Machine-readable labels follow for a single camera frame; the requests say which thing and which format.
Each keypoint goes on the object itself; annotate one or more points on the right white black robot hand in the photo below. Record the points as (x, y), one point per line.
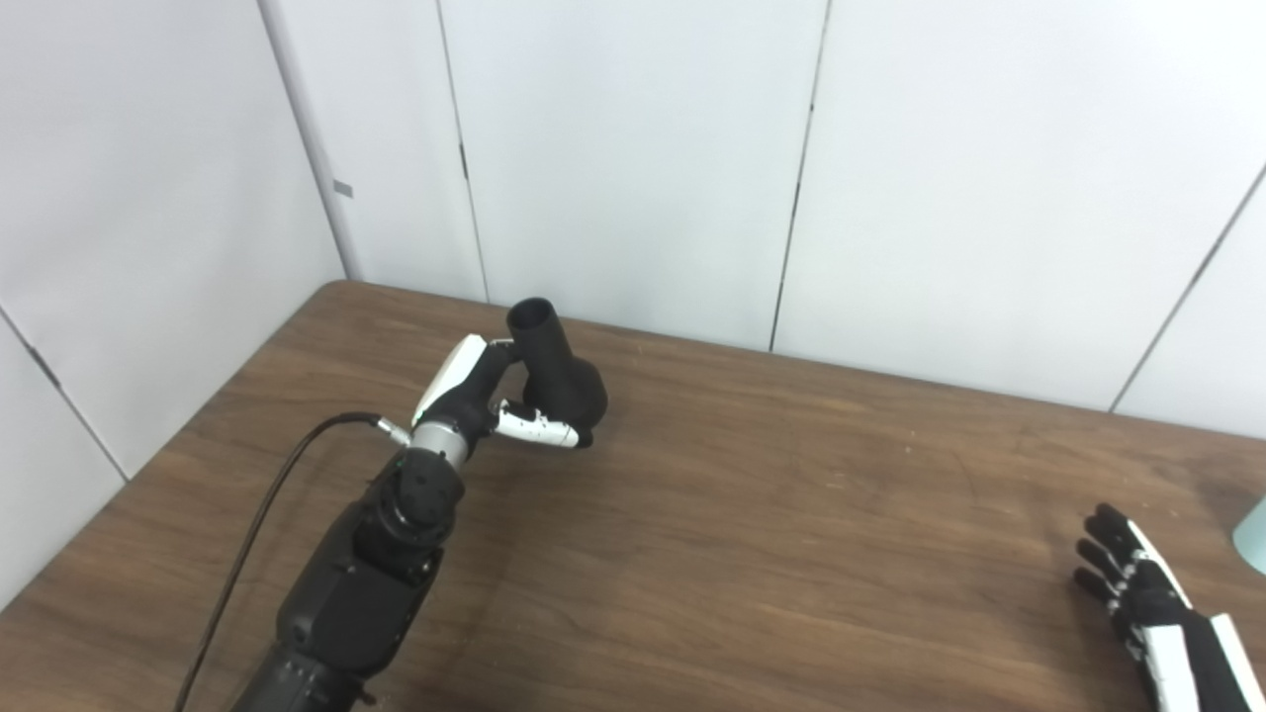
(1187, 653)

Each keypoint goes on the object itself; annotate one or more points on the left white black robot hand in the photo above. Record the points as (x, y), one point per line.
(465, 391)

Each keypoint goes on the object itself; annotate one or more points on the black funnel-shaped nozzle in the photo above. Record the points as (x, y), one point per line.
(564, 381)

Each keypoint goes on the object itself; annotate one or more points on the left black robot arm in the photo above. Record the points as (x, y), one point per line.
(366, 593)

